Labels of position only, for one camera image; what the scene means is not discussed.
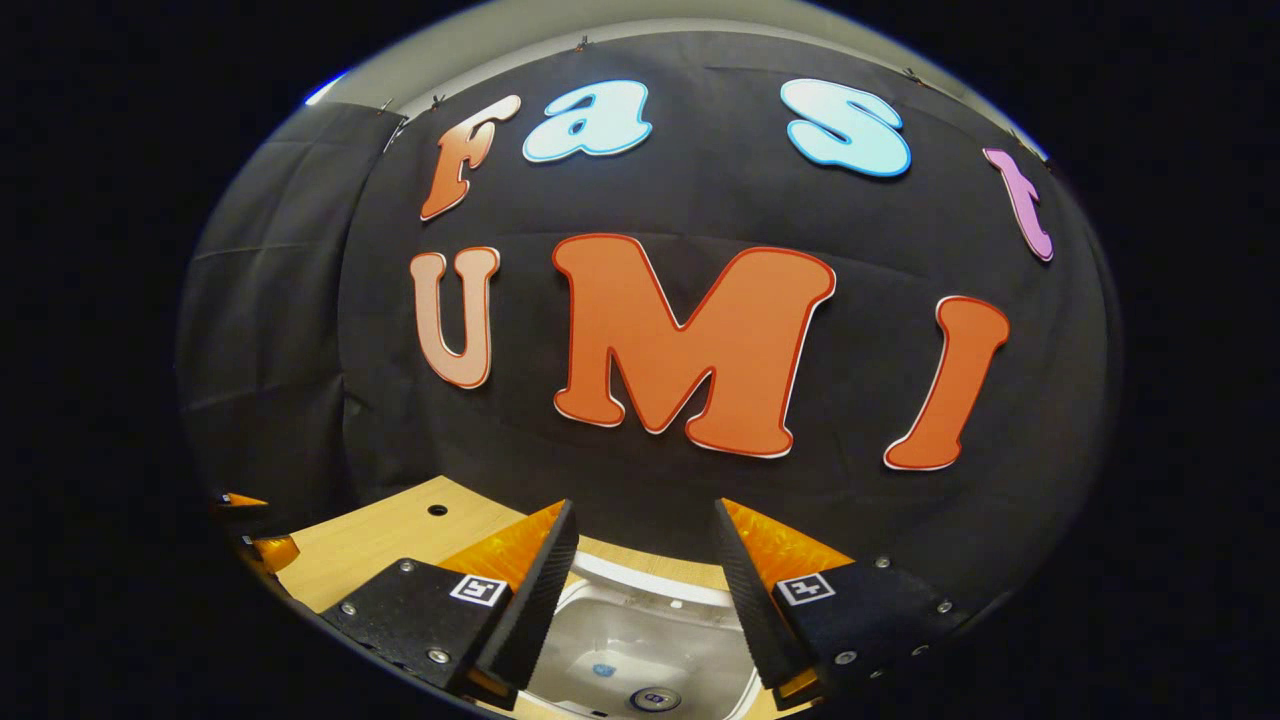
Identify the black backdrop cloth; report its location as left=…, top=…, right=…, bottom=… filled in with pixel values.
left=175, top=30, right=1123, bottom=626

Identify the white desktop garbage bin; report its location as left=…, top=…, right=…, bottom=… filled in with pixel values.
left=520, top=550, right=766, bottom=720

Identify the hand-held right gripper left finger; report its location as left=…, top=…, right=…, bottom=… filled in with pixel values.
left=320, top=498, right=581, bottom=706

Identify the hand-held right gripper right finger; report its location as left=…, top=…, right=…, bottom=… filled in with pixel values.
left=713, top=497, right=973, bottom=706

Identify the wooden desktop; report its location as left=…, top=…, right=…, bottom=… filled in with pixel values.
left=262, top=475, right=801, bottom=720

